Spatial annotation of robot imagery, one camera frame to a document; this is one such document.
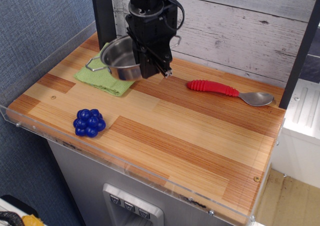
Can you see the green cloth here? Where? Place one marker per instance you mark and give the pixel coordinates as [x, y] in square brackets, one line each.
[101, 79]

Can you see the grey toy fridge cabinet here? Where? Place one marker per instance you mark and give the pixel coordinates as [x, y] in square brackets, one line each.
[85, 178]

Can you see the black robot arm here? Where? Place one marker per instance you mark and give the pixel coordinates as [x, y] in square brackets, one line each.
[150, 8]

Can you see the silver dispenser button panel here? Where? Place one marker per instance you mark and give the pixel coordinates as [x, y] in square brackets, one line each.
[127, 209]

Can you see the dark right frame post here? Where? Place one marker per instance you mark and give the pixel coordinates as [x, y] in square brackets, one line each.
[301, 55]

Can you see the yellow black object corner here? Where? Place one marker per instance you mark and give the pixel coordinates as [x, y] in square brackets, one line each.
[15, 212]

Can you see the white toy sink counter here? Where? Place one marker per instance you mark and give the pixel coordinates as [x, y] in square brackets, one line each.
[297, 152]

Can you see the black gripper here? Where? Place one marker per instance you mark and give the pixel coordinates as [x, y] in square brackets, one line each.
[153, 33]

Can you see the red handled metal spoon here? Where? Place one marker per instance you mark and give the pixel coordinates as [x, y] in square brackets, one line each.
[252, 98]

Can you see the dark frame post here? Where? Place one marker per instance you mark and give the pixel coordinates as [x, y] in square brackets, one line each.
[104, 20]
[301, 55]

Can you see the dark left frame post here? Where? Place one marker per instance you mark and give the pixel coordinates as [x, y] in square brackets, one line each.
[104, 20]

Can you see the stainless steel pot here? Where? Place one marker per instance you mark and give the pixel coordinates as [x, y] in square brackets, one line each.
[118, 57]

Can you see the blue toy grape cluster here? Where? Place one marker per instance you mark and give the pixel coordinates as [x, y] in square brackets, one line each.
[89, 123]

